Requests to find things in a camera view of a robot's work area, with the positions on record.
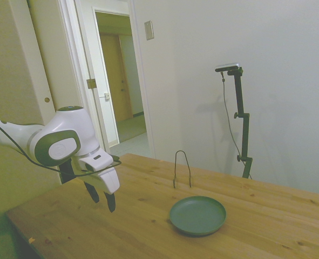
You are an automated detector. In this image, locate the green round plate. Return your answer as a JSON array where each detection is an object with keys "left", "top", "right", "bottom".
[{"left": 169, "top": 195, "right": 227, "bottom": 237}]

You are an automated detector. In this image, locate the black jointed camera stand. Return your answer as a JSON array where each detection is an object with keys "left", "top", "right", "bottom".
[{"left": 226, "top": 67, "right": 253, "bottom": 179}]

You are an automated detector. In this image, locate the yellow-green room divider panel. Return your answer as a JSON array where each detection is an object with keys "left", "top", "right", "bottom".
[{"left": 0, "top": 140, "right": 62, "bottom": 259}]

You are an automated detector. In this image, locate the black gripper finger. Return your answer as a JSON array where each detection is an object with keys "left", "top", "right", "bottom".
[
  {"left": 84, "top": 182, "right": 100, "bottom": 203},
  {"left": 103, "top": 190, "right": 117, "bottom": 213}
]

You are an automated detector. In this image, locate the black wire plate rack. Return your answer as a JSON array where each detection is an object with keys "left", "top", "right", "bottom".
[{"left": 171, "top": 150, "right": 193, "bottom": 189}]

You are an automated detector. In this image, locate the white open door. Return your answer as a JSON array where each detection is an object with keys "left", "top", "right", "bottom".
[{"left": 57, "top": 0, "right": 120, "bottom": 152}]

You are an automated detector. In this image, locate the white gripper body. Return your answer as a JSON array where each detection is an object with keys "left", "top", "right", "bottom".
[{"left": 80, "top": 167, "right": 121, "bottom": 195}]

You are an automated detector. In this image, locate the grey camera on stand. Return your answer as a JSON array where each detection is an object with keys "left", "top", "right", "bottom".
[{"left": 214, "top": 62, "right": 241, "bottom": 73}]

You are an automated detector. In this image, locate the cream closet door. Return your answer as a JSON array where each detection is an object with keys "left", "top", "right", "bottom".
[{"left": 0, "top": 0, "right": 84, "bottom": 127}]

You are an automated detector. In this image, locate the beige wall switch plate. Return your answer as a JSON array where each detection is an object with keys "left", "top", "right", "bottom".
[{"left": 144, "top": 20, "right": 154, "bottom": 41}]

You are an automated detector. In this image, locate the brown wooden hallway door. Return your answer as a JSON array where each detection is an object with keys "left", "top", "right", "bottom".
[{"left": 99, "top": 32, "right": 134, "bottom": 121}]

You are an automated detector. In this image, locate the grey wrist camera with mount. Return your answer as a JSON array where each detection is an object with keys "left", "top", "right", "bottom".
[{"left": 58, "top": 160, "right": 78, "bottom": 185}]

